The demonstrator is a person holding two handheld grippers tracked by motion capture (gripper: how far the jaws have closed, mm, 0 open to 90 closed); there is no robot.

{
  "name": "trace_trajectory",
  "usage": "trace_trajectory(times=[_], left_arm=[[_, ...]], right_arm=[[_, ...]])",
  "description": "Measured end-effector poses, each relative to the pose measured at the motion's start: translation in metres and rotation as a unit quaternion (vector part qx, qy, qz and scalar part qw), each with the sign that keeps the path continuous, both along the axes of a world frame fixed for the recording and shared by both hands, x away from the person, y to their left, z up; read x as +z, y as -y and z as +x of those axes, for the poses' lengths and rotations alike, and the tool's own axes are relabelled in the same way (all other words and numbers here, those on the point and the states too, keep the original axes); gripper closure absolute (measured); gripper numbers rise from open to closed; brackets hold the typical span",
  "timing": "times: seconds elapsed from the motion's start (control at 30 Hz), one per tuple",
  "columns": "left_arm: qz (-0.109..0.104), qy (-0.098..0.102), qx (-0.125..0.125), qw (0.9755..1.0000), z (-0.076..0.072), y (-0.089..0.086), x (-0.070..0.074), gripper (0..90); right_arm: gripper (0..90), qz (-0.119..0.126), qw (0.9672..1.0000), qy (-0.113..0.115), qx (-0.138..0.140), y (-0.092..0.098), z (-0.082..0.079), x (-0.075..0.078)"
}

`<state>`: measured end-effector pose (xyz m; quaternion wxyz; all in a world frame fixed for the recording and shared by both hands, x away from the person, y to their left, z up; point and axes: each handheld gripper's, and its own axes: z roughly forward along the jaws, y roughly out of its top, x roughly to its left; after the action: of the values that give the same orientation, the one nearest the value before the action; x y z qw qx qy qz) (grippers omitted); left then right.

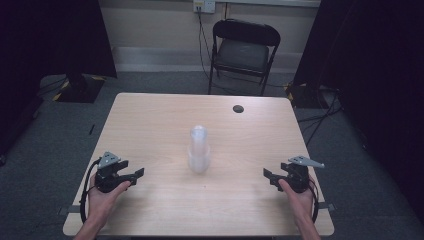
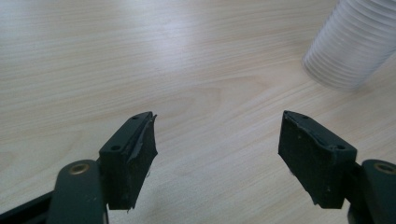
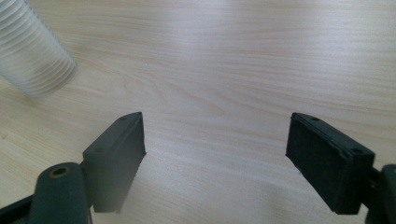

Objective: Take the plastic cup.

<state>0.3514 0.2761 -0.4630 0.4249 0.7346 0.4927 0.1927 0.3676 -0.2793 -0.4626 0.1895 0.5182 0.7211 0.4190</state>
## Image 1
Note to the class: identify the black stand base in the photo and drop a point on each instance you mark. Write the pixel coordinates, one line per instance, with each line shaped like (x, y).
(81, 90)
(301, 96)

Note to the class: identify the white wall outlet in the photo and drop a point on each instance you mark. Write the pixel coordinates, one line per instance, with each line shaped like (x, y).
(204, 6)

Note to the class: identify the person's left hand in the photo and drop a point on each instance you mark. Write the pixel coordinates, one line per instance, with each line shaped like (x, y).
(101, 200)

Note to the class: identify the dark curtain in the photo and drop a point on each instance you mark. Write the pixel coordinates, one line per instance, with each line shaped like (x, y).
(376, 66)
(40, 43)

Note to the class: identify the grey table bracket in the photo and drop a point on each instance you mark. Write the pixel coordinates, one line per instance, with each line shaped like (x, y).
(69, 210)
(327, 206)

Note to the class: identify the person's right hand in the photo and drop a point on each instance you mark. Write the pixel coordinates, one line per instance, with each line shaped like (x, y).
(298, 201)

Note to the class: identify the black pen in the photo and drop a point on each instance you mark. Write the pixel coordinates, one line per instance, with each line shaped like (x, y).
(91, 129)

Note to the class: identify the clear plastic bottle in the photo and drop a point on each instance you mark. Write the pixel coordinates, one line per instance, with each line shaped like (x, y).
(199, 151)

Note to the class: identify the black folding chair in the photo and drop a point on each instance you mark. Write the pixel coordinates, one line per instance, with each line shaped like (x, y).
(245, 50)

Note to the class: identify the black table grommet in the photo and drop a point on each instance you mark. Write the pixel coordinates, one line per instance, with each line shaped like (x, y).
(238, 109)

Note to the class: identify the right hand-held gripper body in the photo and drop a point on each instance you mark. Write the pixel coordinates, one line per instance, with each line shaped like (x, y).
(296, 176)

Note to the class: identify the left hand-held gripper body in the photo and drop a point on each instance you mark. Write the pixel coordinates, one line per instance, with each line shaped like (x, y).
(107, 175)

